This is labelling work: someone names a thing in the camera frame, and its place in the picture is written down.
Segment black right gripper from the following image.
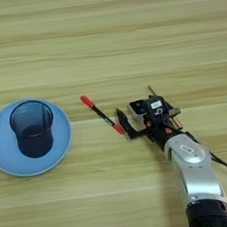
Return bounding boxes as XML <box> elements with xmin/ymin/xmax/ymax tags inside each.
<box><xmin>114</xmin><ymin>90</ymin><xmax>191</xmax><ymax>157</ymax></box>

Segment black mesh pen cup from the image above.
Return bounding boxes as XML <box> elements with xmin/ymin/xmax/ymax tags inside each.
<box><xmin>6</xmin><ymin>97</ymin><xmax>59</xmax><ymax>162</ymax></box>

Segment black box with white label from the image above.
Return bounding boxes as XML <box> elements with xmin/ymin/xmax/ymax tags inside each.
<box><xmin>143</xmin><ymin>95</ymin><xmax>171</xmax><ymax>120</ymax></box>

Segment red and black marker pen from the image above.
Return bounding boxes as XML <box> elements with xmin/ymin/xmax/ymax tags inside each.
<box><xmin>79</xmin><ymin>89</ymin><xmax>127</xmax><ymax>141</ymax></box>

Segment round blue plate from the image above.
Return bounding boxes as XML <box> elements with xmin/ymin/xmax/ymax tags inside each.
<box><xmin>0</xmin><ymin>94</ymin><xmax>77</xmax><ymax>181</ymax></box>

